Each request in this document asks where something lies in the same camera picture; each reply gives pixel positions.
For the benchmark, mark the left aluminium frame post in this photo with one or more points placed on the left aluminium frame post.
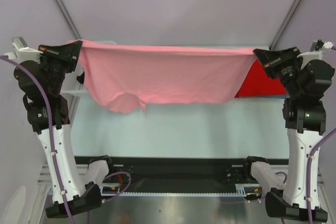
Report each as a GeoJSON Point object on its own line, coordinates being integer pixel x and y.
{"type": "Point", "coordinates": [67, 18]}

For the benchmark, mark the pink t shirt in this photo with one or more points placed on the pink t shirt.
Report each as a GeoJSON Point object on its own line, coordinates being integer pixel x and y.
{"type": "Point", "coordinates": [123, 78]}

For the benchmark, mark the aluminium frame post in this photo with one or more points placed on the aluminium frame post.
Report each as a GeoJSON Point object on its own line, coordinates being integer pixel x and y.
{"type": "Point", "coordinates": [286, 21]}
{"type": "Point", "coordinates": [67, 18]}

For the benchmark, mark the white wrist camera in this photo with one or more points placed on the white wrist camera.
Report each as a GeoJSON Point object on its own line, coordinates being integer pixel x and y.
{"type": "Point", "coordinates": [22, 52]}
{"type": "Point", "coordinates": [317, 51]}

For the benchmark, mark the white plastic basket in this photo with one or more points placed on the white plastic basket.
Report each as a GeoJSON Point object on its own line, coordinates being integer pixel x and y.
{"type": "Point", "coordinates": [70, 84]}

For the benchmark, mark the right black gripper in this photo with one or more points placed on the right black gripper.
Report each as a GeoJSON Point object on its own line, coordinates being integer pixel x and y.
{"type": "Point", "coordinates": [274, 60]}

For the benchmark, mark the black t shirt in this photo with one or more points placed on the black t shirt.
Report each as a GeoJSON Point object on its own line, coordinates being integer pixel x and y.
{"type": "Point", "coordinates": [81, 77]}

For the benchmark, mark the right aluminium frame post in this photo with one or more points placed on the right aluminium frame post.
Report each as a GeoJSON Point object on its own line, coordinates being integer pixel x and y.
{"type": "Point", "coordinates": [286, 21]}

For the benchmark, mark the white slotted cable duct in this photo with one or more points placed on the white slotted cable duct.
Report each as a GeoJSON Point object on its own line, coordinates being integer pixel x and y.
{"type": "Point", "coordinates": [240, 190]}

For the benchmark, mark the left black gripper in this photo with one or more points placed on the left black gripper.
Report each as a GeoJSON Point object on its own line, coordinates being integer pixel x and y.
{"type": "Point", "coordinates": [67, 52]}

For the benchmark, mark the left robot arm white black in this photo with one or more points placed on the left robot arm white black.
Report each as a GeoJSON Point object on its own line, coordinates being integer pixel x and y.
{"type": "Point", "coordinates": [50, 120]}

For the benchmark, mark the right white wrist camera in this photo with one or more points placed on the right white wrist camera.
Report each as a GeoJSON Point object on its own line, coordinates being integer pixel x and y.
{"type": "Point", "coordinates": [317, 51]}

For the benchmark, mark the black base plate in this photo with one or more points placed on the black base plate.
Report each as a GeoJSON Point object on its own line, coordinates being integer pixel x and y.
{"type": "Point", "coordinates": [177, 175]}

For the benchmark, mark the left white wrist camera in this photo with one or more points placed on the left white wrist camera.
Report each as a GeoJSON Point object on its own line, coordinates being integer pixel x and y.
{"type": "Point", "coordinates": [22, 52]}

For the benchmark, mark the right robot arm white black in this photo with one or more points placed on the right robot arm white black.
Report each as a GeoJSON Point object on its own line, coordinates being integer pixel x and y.
{"type": "Point", "coordinates": [305, 120]}

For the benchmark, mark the red folded t shirt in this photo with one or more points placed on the red folded t shirt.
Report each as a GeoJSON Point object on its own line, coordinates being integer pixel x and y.
{"type": "Point", "coordinates": [257, 84]}

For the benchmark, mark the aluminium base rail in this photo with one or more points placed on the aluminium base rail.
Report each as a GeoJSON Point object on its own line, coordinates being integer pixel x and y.
{"type": "Point", "coordinates": [45, 177]}

